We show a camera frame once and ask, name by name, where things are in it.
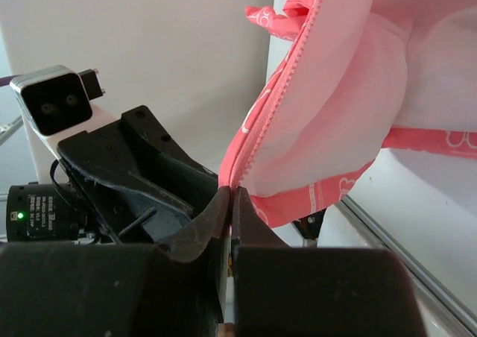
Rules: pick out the pink bear print jacket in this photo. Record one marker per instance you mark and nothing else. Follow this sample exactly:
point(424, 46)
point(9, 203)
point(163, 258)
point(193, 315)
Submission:
point(360, 76)

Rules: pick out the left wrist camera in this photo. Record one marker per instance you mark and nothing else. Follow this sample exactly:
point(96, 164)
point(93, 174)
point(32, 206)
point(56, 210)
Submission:
point(59, 105)

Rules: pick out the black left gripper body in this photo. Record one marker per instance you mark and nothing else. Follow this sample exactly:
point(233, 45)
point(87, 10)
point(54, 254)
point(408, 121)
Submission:
point(71, 208)

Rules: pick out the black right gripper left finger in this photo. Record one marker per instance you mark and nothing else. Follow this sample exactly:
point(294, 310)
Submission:
point(175, 287)

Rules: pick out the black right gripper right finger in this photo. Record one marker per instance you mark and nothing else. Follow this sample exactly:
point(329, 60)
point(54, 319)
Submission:
point(284, 291)

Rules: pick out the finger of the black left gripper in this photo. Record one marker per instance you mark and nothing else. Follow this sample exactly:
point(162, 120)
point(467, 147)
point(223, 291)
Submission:
point(149, 205)
point(136, 155)

